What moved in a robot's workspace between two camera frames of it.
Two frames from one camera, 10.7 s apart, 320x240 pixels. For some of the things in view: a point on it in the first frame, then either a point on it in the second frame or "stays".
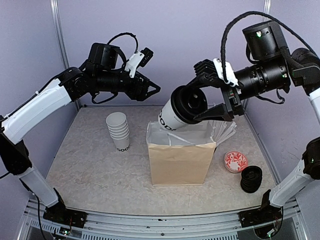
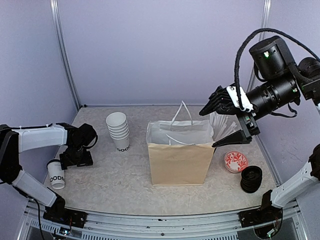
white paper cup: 182,109 to 56,174
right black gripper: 232,94 to 248,119
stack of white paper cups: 118,126 stays
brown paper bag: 181,157 stays
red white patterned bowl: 235,161 stays
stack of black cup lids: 251,179 stays
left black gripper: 134,93 to 65,161
